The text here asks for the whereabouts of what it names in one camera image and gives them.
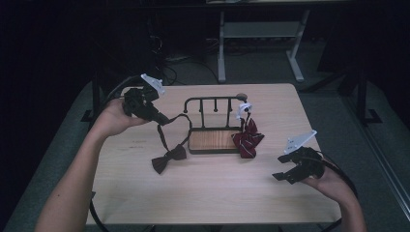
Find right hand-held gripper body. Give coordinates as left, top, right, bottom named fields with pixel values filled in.
left=282, top=129, right=326, bottom=182

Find dark brown bow tie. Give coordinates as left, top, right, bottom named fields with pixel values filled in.
left=151, top=113, right=193, bottom=176

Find white metal desk frame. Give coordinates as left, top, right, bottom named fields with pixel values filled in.
left=217, top=9, right=311, bottom=83

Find right hand-held gripper cable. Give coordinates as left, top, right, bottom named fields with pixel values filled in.
left=318, top=157, right=360, bottom=232

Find red striped bow tie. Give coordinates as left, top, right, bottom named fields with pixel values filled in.
left=231, top=101, right=266, bottom=160

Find black rack with wooden tray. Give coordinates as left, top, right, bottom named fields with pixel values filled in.
left=183, top=96, right=250, bottom=156

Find black metal stand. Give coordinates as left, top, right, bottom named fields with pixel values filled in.
left=80, top=69, right=104, bottom=126
left=355, top=66, right=384, bottom=126

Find person's right hand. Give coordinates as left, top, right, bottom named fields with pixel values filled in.
left=300, top=165, right=352, bottom=208

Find black floor cables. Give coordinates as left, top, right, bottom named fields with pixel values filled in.
left=151, top=35, right=220, bottom=87

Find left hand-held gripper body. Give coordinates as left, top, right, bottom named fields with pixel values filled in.
left=122, top=72, right=166, bottom=121

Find person's left hand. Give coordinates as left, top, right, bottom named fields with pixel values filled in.
left=89, top=98, right=150, bottom=138

